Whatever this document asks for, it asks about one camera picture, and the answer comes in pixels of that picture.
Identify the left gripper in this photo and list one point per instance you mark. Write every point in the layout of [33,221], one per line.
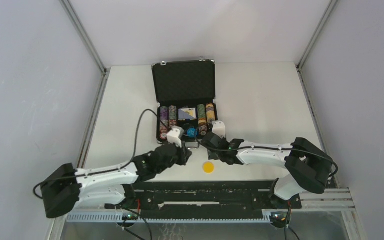
[184,154]

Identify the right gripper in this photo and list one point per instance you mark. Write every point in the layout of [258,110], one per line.
[212,155]

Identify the red five poker chip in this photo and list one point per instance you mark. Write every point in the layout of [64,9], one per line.
[163,135]

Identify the yellow round button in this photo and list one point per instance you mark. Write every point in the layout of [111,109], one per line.
[208,167]

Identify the blue round button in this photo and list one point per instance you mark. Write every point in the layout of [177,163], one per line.
[192,133]

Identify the yellow chip stack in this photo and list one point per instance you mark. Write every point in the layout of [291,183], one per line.
[210,113]

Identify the shrink-wrapped blue chip stack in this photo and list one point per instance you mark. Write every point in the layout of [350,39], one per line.
[164,120]

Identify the playing card deck box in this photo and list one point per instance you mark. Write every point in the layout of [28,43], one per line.
[187,114]

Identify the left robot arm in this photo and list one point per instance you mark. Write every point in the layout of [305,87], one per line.
[68,188]

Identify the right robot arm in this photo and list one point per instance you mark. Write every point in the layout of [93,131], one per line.
[308,167]

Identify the black aluminium poker case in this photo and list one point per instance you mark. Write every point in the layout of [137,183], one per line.
[184,84]

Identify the left circuit board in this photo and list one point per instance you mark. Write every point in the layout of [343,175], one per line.
[130,217]

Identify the circuit board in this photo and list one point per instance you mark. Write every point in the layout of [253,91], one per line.
[280,217]
[130,217]

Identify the right circuit board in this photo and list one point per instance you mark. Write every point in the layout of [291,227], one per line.
[280,217]

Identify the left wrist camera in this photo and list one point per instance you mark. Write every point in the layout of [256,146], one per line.
[174,136]

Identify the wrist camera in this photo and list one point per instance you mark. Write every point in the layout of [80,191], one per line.
[219,128]
[174,136]

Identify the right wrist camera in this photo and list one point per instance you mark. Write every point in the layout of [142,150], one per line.
[219,128]

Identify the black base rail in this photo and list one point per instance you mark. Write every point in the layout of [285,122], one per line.
[208,199]

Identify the grey cable duct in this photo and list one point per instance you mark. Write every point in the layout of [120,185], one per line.
[116,217]

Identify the left aluminium frame post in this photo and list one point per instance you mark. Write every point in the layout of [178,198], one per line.
[72,14]

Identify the aluminium frame post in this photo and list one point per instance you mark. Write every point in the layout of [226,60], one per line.
[352,223]
[72,14]

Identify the right aluminium frame post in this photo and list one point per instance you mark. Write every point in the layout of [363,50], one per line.
[352,223]

